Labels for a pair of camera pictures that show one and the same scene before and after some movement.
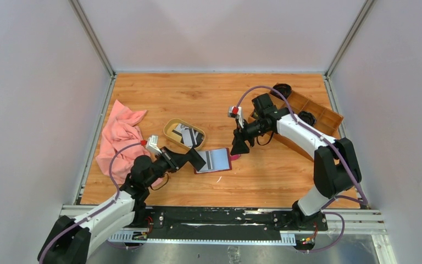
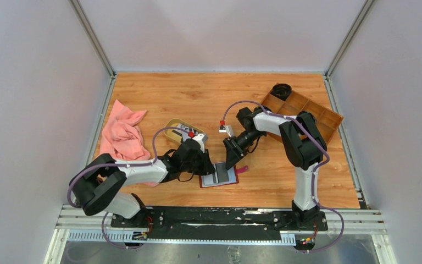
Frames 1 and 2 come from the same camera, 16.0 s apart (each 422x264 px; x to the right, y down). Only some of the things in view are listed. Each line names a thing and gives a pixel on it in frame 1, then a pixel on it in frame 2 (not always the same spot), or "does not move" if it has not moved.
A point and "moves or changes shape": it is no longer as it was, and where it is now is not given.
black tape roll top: [285, 89] does not move
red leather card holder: [216, 160] moves or changes shape
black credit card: [195, 159] moves or changes shape
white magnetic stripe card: [207, 158] moves or changes shape
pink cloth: [119, 131] does not move
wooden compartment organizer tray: [327, 120] does not move
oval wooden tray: [172, 124] does not move
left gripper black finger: [176, 160] -> [206, 167]
